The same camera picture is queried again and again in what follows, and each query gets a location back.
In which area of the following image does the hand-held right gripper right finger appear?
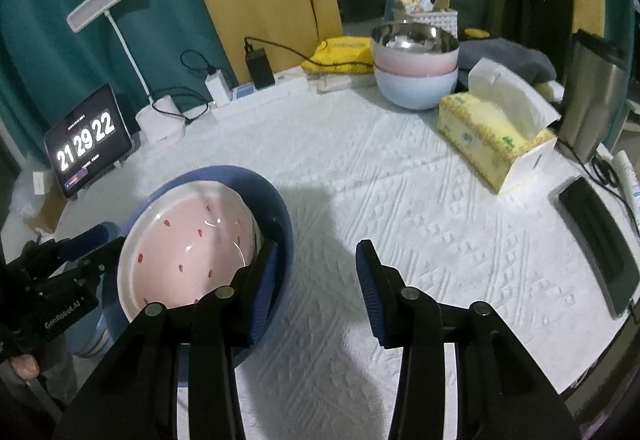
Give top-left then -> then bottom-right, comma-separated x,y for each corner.
356,240 -> 583,440

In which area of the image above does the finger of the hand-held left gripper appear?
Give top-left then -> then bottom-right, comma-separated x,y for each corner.
22,225 -> 126,283

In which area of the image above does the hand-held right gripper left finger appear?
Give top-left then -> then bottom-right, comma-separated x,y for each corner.
52,240 -> 280,440

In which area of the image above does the blue plate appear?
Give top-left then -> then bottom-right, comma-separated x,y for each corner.
67,270 -> 123,359

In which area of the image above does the large blue bowl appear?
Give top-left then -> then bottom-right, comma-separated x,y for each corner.
102,166 -> 294,371

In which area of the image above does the pink speckled bowl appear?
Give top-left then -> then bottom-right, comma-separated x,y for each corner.
117,180 -> 258,323

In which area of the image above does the person's left hand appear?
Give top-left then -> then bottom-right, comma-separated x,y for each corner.
0,352 -> 41,386

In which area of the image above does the cardboard box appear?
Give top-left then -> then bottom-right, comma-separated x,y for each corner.
22,190 -> 68,237

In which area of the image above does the white tablecloth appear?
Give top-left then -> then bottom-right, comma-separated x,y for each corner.
55,64 -> 640,440

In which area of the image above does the tablet with clock display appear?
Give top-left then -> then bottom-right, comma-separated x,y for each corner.
43,84 -> 135,199

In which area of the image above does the yellow tissue box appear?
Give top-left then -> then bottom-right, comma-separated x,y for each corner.
438,57 -> 562,195

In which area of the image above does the white charger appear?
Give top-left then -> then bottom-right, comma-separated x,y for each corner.
204,72 -> 232,103

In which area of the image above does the light blue bowl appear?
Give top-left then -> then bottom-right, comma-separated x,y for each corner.
374,67 -> 458,112

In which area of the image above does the white power strip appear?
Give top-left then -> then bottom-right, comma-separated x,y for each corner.
215,74 -> 307,121

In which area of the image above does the black charger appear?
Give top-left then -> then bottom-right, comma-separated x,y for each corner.
244,47 -> 276,89

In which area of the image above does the pink steel-lined bowl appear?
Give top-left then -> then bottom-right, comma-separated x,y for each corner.
371,21 -> 460,75

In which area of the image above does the black smartphone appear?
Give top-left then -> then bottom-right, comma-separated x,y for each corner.
556,176 -> 640,319

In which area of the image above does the white desk lamp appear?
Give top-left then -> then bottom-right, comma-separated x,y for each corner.
66,0 -> 188,145

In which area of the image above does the yellow plastic bag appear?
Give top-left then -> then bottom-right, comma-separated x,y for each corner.
301,37 -> 376,75

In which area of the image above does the grey cloth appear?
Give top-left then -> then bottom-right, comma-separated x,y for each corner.
457,37 -> 557,85

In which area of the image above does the white perforated basket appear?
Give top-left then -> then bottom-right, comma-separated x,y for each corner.
392,7 -> 459,39

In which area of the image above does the white tube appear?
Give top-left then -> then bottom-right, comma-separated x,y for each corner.
612,150 -> 640,221

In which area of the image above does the steel thermos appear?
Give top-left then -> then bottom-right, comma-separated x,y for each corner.
557,28 -> 628,165

